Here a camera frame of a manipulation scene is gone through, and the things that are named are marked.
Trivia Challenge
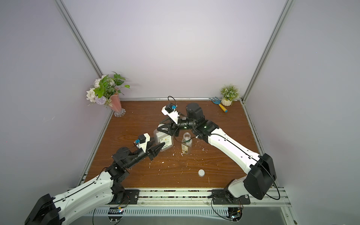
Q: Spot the square clear plastic bottle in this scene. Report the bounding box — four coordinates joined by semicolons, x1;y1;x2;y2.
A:
153;129;174;152

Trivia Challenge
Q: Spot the tall clear labelled bottle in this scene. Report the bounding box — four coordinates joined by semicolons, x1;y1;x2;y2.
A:
181;132;193;155

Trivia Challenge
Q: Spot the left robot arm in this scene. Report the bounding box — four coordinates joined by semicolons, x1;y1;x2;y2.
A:
24;138;165;225

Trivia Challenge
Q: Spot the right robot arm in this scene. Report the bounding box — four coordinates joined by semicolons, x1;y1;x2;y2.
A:
158;103;277;200

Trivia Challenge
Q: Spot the blue yellow garden trowel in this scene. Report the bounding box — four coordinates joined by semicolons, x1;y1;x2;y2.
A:
209;97;228;113

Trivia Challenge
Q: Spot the small potted green plant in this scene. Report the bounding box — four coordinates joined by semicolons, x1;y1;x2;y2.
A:
220;84;240;106

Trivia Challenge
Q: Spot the pink vase with flowers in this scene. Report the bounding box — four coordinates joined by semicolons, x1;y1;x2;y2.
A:
86;72;130;118

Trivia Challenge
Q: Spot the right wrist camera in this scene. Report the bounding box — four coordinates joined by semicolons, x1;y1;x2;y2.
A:
161;103;180;124

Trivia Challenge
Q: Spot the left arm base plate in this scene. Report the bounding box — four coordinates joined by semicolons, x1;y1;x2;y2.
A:
108;189;140;205

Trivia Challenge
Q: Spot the aluminium front rail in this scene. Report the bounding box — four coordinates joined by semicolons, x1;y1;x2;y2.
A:
101;188;291;207

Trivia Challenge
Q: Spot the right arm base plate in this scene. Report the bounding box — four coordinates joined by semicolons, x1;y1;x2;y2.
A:
208;189;250;205

